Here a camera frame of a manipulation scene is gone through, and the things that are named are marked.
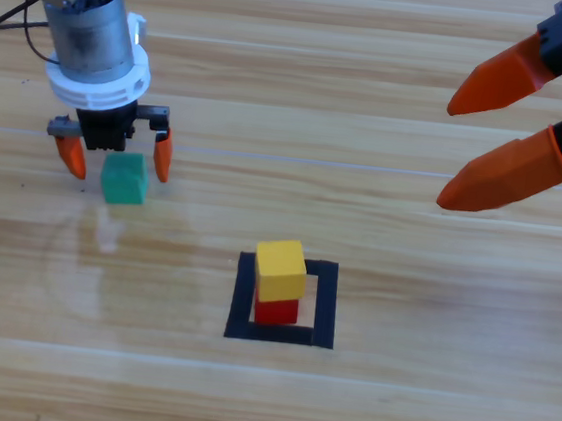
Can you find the green cube block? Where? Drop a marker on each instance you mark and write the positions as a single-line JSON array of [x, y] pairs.
[[125, 181]]

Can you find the yellow cube block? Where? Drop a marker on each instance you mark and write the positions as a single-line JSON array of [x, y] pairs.
[[279, 271]]

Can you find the red cube block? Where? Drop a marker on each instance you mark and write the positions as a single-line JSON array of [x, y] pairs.
[[275, 313]]

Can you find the black tape square outline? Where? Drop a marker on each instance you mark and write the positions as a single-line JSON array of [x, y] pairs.
[[242, 297]]

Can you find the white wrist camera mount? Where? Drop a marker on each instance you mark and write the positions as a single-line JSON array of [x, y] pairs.
[[98, 88]]

